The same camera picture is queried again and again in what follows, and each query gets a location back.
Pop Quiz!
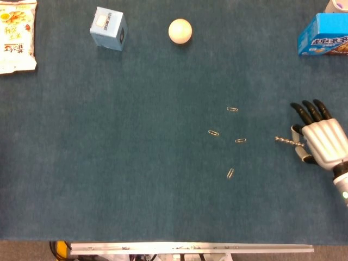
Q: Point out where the silver magnetic bead rod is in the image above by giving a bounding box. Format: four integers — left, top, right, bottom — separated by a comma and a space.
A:
275, 136, 305, 147

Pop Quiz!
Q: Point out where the white snack bag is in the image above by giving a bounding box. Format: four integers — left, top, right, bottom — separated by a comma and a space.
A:
0, 0, 38, 75

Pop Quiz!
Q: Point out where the teal felt table cloth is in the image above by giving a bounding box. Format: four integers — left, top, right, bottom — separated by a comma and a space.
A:
0, 0, 348, 245

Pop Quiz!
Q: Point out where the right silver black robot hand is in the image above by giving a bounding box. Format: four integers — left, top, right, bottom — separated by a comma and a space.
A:
290, 99, 348, 172

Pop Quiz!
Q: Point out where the white cup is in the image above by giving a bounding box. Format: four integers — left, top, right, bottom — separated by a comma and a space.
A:
325, 0, 348, 14

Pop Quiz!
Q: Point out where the blue chocolate cookie box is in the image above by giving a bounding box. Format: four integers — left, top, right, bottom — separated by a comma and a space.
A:
297, 13, 348, 57

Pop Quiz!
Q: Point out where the small light blue carton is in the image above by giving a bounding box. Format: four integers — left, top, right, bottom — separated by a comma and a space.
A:
89, 6, 128, 52

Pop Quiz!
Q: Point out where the aluminium profile rail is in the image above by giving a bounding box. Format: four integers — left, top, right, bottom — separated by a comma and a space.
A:
70, 242, 315, 256

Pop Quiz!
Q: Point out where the yellow plastic part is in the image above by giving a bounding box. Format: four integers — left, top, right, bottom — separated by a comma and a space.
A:
56, 241, 71, 258

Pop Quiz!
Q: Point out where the cream white ball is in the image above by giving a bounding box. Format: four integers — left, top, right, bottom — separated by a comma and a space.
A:
167, 18, 193, 45

